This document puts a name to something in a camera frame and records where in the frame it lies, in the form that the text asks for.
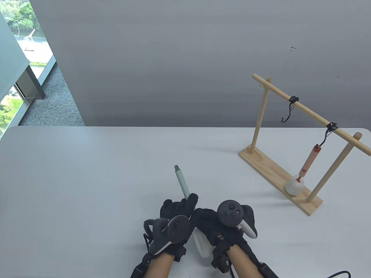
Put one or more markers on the person's left hand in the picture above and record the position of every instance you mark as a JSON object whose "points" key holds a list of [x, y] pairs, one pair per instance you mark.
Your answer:
{"points": [[174, 207]]}

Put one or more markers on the person's right hand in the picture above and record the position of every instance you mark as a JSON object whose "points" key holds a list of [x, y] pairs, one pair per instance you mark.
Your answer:
{"points": [[205, 223]]}

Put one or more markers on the black s-hook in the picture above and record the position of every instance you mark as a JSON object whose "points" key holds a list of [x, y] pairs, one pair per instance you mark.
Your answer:
{"points": [[332, 126], [294, 99]]}

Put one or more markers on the person's right forearm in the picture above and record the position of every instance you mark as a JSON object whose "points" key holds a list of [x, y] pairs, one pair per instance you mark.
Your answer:
{"points": [[240, 263]]}

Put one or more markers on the person's left forearm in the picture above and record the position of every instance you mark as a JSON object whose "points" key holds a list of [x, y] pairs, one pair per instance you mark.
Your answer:
{"points": [[159, 268]]}

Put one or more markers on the dark grey hand controller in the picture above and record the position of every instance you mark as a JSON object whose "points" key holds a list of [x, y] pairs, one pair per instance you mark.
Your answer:
{"points": [[229, 214], [176, 228]]}

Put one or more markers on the wooden hanging rack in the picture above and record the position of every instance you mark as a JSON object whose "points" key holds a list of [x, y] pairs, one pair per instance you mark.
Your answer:
{"points": [[278, 173]]}

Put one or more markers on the glass window with grey frame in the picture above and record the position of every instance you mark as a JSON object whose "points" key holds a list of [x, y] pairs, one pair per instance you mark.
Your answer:
{"points": [[29, 37]]}

